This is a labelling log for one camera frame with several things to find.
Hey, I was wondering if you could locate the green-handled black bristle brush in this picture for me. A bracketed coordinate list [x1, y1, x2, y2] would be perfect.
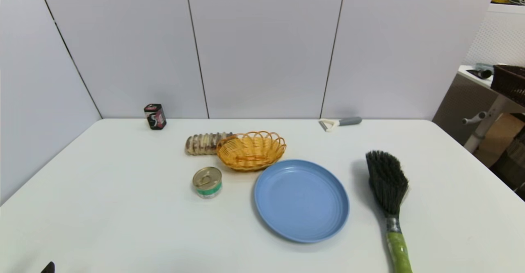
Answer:
[365, 150, 413, 273]

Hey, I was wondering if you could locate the tin can with green label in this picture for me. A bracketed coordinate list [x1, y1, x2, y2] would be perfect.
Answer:
[192, 166, 223, 199]

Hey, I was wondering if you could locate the black and red small box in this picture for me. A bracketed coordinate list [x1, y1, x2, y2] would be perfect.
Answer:
[144, 104, 167, 130]

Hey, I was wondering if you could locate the sliced bread loaf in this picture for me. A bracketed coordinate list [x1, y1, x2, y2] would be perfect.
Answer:
[185, 132, 234, 156]

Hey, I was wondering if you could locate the orange wicker basket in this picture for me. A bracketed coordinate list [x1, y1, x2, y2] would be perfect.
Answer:
[216, 131, 287, 172]

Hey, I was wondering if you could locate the blue round plate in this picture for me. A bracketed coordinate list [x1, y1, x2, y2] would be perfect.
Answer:
[253, 159, 350, 243]

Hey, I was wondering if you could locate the white side table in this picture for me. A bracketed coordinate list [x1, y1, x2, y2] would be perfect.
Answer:
[457, 65, 525, 155]

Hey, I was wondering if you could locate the brown cardboard box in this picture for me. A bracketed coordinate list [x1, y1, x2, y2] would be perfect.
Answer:
[476, 113, 525, 168]

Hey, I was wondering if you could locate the black and grey cylindrical tool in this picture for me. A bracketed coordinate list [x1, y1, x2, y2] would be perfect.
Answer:
[466, 63, 495, 80]

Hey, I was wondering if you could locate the dark brown wicker basket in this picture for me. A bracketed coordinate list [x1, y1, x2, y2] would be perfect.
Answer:
[491, 65, 525, 107]

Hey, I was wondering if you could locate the white peeler with grey handle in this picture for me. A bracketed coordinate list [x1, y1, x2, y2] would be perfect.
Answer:
[319, 117, 363, 132]

